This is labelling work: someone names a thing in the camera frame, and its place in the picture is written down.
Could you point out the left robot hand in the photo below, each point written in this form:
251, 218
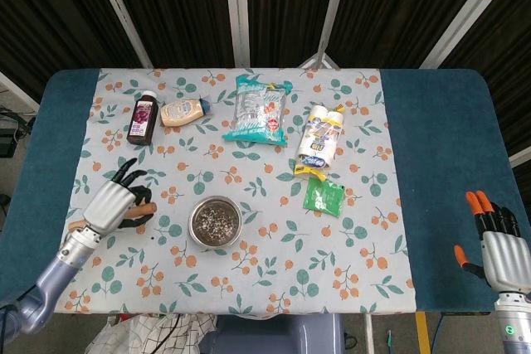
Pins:
110, 207

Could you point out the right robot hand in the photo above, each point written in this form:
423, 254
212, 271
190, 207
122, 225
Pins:
506, 258

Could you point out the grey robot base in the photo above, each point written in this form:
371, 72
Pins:
269, 335

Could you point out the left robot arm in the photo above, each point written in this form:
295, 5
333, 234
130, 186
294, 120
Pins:
54, 275

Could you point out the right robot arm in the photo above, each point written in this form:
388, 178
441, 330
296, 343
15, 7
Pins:
514, 329

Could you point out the stainless steel bowl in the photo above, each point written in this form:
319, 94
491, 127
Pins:
215, 245

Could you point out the dark purple juice bottle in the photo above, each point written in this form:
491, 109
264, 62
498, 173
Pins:
142, 122

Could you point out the cream sauce squeeze bottle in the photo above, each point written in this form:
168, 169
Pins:
182, 112

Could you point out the black equipment box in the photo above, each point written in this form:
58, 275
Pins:
8, 138

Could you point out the checkered white cloth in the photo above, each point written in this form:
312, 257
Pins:
153, 333

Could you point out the teal table cover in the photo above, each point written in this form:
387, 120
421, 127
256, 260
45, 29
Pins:
435, 142

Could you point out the white table leg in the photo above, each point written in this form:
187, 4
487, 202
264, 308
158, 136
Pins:
368, 335

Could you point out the floral fruit print tablecloth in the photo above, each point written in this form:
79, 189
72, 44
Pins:
269, 271

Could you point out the teal clear snack bag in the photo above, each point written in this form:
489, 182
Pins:
257, 113

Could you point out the green sachet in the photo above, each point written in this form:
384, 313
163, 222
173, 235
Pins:
323, 198

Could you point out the pack of white rolls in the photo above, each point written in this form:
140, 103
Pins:
317, 138

